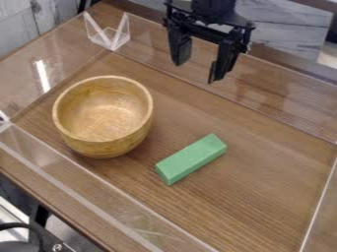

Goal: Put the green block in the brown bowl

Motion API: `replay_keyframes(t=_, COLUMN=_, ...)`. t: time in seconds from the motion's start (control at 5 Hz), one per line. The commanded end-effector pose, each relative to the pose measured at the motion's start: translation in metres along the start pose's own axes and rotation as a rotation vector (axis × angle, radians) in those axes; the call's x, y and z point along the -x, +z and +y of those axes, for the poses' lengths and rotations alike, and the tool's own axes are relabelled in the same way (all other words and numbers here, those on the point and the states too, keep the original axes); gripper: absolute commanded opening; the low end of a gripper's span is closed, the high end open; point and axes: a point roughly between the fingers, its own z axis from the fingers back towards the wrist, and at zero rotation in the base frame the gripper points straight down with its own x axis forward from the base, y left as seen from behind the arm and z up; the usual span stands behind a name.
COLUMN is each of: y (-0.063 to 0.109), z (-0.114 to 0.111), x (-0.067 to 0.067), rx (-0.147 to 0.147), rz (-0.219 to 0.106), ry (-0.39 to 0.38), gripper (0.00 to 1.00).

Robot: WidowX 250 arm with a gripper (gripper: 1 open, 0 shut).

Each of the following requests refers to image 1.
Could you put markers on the clear acrylic corner bracket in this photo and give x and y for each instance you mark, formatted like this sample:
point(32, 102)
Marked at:
point(110, 38)

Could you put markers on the brown wooden bowl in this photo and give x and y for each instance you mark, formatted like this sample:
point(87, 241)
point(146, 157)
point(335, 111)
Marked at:
point(103, 115)

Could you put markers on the green rectangular block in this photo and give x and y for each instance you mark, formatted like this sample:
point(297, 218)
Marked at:
point(193, 157)

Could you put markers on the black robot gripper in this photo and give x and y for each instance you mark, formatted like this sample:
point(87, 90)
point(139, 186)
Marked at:
point(213, 21)

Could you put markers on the black table leg bracket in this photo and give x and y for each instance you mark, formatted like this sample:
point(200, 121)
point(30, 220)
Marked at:
point(44, 239)

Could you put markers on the clear acrylic tray wall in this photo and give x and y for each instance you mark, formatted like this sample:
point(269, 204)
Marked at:
point(94, 206)

